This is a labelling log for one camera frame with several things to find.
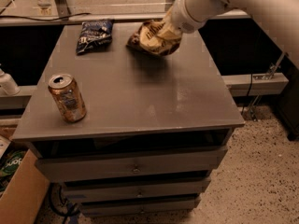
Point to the green snack bag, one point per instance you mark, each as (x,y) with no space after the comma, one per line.
(10,166)

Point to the orange soda can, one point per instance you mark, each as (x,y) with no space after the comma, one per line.
(66,94)

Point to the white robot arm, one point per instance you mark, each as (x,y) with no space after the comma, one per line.
(279,19)

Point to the brown chip bag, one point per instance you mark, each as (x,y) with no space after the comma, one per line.
(144,40)

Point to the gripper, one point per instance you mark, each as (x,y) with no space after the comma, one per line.
(186,13)

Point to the blue chip bag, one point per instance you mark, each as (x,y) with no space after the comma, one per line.
(94,34)

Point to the white plastic bottle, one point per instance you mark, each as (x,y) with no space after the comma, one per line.
(8,84)

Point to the grey metal rail frame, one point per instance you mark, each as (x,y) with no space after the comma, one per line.
(30,12)

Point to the cardboard box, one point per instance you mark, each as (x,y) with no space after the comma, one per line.
(24,194)

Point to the grey drawer cabinet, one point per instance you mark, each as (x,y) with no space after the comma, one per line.
(155,128)

